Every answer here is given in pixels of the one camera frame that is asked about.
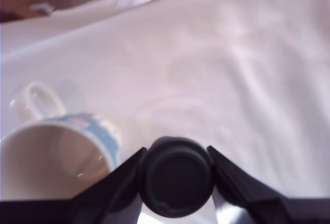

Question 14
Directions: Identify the grey coffee capsule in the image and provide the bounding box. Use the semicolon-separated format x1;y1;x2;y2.
139;136;216;218

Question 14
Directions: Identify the blue and white coffee cup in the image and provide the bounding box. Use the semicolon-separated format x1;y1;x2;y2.
0;81;123;201

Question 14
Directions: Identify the white tablecloth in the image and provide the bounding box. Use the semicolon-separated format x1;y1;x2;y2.
0;0;330;224

